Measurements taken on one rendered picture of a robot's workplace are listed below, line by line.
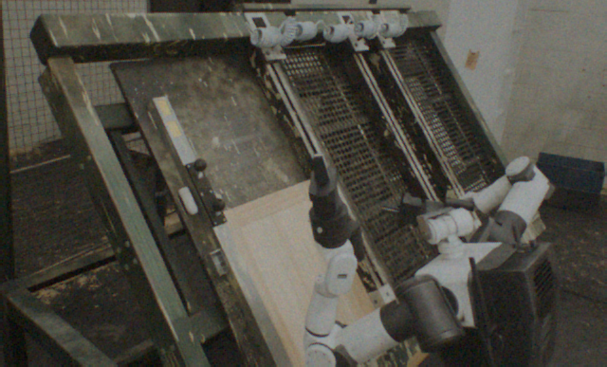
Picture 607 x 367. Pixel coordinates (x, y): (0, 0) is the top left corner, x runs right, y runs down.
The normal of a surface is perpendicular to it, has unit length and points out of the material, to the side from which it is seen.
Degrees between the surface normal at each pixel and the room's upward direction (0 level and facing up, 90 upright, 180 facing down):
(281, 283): 50
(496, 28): 90
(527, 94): 90
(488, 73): 90
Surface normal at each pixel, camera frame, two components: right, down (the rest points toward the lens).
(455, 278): -0.62, -0.58
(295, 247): 0.61, -0.40
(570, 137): -0.51, 0.25
